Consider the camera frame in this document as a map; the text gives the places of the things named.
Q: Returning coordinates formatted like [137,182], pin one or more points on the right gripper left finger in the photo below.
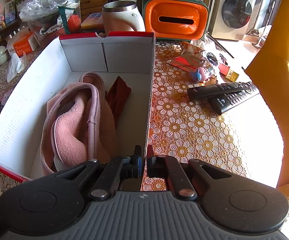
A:
[114,173]

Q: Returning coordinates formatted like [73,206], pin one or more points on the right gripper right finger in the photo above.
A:
[168,168]

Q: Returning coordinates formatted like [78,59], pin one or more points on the pink fluffy slippers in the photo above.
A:
[79,126]

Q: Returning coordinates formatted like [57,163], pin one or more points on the red cloth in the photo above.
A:
[117,96]

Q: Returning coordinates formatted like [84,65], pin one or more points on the black remote control upper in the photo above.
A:
[208,91]

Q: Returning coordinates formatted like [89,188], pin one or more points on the black remote control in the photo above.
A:
[208,91]
[222,103]

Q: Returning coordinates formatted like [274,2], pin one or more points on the black remote control lower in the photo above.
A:
[222,103]

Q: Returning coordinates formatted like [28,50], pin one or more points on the pink and blue small toy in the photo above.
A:
[202,74]

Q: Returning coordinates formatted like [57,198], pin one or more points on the orange snack packet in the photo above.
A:
[190,58]

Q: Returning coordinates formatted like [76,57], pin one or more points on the red and white cardboard box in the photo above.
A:
[124,61]

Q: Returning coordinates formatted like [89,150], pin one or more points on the small yellow box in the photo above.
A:
[232,76]

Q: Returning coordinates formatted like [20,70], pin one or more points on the colourful flat plastic box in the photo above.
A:
[93,22]

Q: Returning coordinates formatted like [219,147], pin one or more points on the orange and green tissue box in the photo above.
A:
[175,19]

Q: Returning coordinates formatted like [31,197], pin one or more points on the yellow giraffe-shaped chair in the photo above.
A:
[269,71]

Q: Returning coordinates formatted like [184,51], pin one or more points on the orange and white carton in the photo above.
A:
[23,42]

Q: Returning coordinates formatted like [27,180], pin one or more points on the clear plastic bag bundle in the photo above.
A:
[48,19]

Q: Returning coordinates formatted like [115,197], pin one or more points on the wooden drawer cabinet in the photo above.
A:
[88,7]

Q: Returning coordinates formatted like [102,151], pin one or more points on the green ceramic lidded jar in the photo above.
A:
[3,55]

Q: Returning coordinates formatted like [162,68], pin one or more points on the washing machine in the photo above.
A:
[232,19]

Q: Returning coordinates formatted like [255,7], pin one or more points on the cream mug with handle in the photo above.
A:
[122,16]

